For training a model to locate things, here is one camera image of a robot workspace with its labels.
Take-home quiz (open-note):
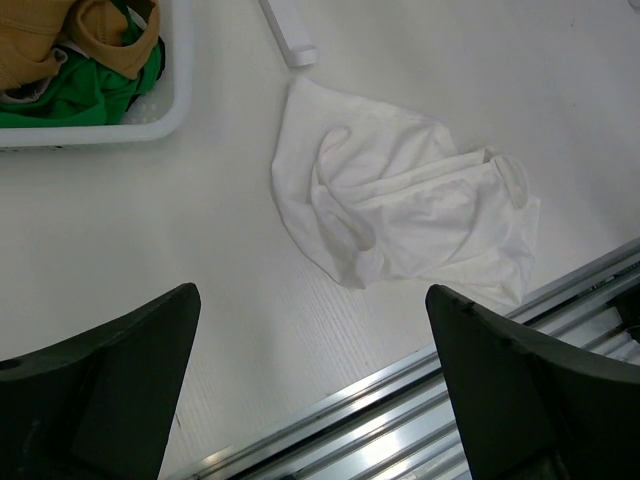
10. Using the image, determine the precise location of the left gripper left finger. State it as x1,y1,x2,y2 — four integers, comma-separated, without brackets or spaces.
1,283,201,479

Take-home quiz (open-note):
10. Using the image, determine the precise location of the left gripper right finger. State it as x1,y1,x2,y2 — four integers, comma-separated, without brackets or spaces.
425,285,639,479

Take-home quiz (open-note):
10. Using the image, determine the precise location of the white tank top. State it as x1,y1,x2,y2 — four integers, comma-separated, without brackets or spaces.
271,77,540,307

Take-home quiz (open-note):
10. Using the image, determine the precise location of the green tank top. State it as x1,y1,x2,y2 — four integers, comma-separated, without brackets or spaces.
0,24,167,130

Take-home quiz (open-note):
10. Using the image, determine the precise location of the mauve tank top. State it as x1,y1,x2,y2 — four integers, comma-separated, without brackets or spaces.
1,77,53,105

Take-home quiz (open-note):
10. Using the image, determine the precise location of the brown tank top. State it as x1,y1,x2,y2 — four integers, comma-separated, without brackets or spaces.
1,1,161,90

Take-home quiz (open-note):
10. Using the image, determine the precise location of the white plastic basket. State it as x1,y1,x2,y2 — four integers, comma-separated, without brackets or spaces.
1,1,195,151

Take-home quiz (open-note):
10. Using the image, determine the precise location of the metal clothes rack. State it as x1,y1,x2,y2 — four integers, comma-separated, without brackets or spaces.
259,0,318,68

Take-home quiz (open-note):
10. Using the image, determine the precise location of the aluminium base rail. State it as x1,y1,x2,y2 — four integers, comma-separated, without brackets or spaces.
173,241,639,479

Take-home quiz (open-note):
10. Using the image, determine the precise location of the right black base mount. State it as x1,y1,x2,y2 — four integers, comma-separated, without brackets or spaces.
615,285,640,325

